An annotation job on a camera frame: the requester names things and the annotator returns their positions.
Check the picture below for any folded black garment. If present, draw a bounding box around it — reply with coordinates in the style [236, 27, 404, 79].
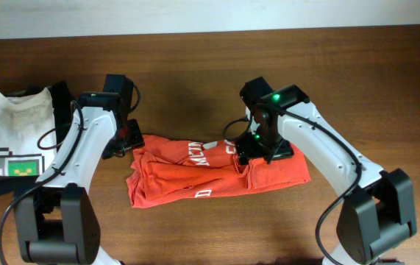
[0, 81, 74, 196]

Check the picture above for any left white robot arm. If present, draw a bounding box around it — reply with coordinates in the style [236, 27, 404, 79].
[10, 92, 143, 264]

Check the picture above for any orange red t-shirt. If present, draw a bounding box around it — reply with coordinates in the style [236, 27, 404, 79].
[127, 135, 311, 208]

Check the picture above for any folded white pixel-print t-shirt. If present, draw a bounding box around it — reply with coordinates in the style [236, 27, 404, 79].
[0, 88, 56, 178]

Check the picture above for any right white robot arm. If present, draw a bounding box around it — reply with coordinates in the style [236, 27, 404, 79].
[236, 78, 417, 264]

